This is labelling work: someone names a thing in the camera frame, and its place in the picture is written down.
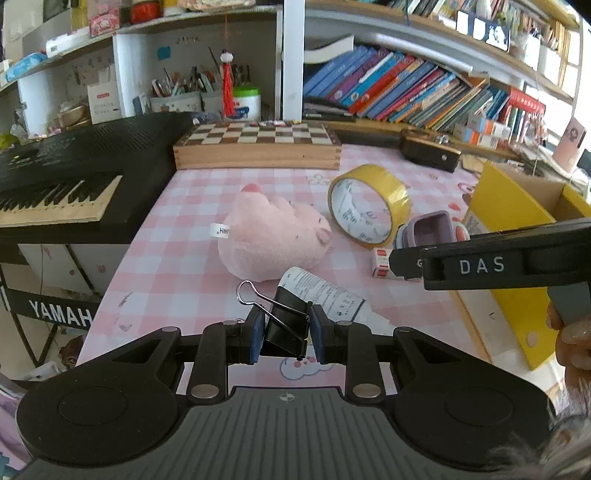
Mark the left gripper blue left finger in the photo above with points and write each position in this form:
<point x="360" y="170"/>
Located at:
<point x="220" y="346"/>

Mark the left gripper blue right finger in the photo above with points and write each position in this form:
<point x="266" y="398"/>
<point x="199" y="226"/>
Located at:
<point x="354" y="346"/>

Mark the white spray bottle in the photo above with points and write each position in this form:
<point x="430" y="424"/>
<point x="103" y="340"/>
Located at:
<point x="338" y="303"/>

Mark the black binder clip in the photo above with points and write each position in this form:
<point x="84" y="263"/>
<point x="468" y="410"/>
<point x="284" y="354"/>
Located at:
<point x="279" y="325"/>

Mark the white staples box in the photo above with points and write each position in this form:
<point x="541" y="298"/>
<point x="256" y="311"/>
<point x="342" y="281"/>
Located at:
<point x="381" y="264"/>

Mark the pink plush pig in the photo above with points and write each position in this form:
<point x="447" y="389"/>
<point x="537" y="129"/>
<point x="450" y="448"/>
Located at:
<point x="264" y="236"/>

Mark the yellow tape roll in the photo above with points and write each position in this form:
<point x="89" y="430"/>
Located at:
<point x="369" y="205"/>

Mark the person right hand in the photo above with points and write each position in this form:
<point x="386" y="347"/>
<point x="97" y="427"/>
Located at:
<point x="572" y="347"/>

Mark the yellow cardboard box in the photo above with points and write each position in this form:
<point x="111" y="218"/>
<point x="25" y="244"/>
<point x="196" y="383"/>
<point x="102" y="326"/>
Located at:
<point x="506" y="199"/>

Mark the pink checkered tablecloth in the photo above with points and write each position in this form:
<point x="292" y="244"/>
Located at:
<point x="171" y="274"/>

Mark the dark wooden small box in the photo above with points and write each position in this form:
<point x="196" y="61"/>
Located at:
<point x="431" y="150"/>

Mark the white bookshelf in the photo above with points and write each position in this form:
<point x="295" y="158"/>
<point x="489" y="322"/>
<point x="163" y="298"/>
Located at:
<point x="271" y="40"/>

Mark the wooden chess board box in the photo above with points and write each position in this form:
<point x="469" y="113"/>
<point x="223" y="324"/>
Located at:
<point x="271" y="144"/>

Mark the black Yamaha keyboard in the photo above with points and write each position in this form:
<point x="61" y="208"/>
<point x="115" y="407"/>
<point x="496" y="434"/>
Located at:
<point x="92" y="185"/>

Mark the green lid white jar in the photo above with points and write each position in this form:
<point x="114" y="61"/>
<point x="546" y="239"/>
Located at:
<point x="247" y="102"/>

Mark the smartphone on shelf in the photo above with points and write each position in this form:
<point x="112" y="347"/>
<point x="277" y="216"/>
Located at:
<point x="490" y="32"/>

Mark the red tassel ornament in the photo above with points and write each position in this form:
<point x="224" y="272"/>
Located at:
<point x="227" y="84"/>

